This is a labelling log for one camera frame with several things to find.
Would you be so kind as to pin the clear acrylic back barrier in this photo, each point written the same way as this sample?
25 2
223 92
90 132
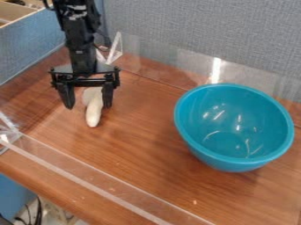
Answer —
187 69

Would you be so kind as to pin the wooden shelf box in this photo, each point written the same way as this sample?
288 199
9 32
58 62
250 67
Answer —
29 11

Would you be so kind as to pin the clear acrylic barrier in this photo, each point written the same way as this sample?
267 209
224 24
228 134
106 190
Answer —
126 195
187 69

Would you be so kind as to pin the clear acrylic front barrier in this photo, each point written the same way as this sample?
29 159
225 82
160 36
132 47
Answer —
126 195

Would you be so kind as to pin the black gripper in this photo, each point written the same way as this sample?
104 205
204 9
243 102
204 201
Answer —
86 72

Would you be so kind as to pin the white brown-capped toy mushroom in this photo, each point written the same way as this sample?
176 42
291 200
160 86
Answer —
94 104

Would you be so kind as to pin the clear acrylic corner bracket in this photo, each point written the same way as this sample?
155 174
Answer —
116 51

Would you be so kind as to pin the blue plastic bowl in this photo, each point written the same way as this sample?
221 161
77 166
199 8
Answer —
235 126

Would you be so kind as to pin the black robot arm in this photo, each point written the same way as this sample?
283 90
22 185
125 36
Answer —
80 20

